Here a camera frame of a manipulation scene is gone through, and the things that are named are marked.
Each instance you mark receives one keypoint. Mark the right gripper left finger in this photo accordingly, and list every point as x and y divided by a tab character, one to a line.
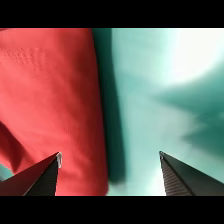
36	180

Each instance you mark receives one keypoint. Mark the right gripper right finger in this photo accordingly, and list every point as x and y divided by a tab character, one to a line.
186	180

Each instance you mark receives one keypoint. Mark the red T-shirt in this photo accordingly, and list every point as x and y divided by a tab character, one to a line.
50	100

